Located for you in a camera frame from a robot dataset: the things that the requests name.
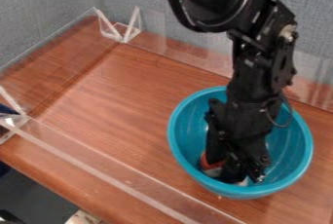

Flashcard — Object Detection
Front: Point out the blue plastic bowl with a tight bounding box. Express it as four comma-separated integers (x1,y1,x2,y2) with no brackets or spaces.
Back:
166,86,315,200

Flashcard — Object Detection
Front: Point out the clear acrylic left barrier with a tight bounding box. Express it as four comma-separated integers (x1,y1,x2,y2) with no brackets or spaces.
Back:
0,7,97,73

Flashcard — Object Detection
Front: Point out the clear acrylic back barrier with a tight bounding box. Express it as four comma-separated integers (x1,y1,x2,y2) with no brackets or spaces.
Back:
93,6,333,114

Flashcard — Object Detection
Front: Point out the clear acrylic barrier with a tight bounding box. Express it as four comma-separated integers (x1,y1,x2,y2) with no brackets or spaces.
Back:
0,115,245,224
93,6,333,114
0,7,97,73

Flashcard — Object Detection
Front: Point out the clear acrylic front barrier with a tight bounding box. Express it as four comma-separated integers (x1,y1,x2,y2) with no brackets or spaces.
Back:
0,115,245,224

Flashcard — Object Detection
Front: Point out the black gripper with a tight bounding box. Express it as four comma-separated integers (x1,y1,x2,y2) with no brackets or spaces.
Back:
206,96,283,184

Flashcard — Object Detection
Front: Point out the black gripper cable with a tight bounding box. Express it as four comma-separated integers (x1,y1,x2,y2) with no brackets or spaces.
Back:
263,93,296,129

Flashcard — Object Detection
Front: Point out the plush mushroom with brown cap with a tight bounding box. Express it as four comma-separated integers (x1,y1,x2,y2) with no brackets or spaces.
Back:
200,153,248,186

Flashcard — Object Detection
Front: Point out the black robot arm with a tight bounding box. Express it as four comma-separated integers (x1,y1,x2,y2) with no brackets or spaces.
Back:
168,0,299,184

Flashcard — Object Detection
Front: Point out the clear acrylic left bracket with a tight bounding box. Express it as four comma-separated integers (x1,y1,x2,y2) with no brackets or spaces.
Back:
0,86,29,145

